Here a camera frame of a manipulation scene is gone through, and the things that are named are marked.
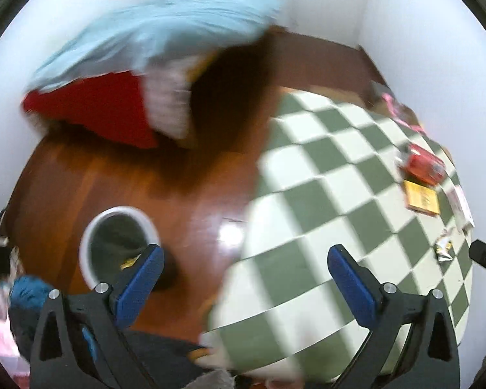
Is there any silver wrapper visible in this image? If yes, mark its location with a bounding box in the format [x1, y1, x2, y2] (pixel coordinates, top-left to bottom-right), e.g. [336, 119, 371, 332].
[434, 228, 455, 264]

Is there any pink white box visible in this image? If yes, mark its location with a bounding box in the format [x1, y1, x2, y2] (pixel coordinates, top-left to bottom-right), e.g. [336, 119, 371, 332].
[447, 185, 475, 233]

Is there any yellow small box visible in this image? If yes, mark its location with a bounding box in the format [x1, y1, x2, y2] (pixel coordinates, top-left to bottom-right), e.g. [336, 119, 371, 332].
[403, 180, 441, 216]

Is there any red soda can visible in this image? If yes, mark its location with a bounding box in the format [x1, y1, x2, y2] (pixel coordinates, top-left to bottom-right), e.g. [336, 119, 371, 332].
[399, 143, 446, 186]

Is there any yellow fruit peel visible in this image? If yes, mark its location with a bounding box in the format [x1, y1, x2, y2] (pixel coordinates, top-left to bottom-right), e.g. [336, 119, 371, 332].
[120, 255, 140, 270]

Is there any white round trash bin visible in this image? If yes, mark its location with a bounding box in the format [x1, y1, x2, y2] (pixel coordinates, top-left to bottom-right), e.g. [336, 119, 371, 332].
[79, 206, 160, 289]

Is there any blue jacket pile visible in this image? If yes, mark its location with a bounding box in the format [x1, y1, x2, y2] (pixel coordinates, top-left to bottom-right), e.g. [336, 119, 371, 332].
[8, 275, 53, 362]

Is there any pink plush toy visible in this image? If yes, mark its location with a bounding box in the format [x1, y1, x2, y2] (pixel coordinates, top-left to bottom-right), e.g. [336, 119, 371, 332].
[382, 93, 426, 135]

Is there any green white checkered tablecloth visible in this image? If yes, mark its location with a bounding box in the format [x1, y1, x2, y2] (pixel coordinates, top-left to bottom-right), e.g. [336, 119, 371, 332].
[198, 89, 473, 382]

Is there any red bed sheet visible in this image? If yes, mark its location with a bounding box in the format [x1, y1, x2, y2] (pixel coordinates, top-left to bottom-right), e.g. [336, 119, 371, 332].
[22, 72, 158, 149]

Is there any patterned mattress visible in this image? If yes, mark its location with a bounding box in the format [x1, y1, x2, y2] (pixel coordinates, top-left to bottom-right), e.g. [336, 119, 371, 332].
[139, 55, 203, 141]

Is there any light blue duvet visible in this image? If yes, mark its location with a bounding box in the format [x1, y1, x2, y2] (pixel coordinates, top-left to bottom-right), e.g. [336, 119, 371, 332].
[28, 0, 283, 92]

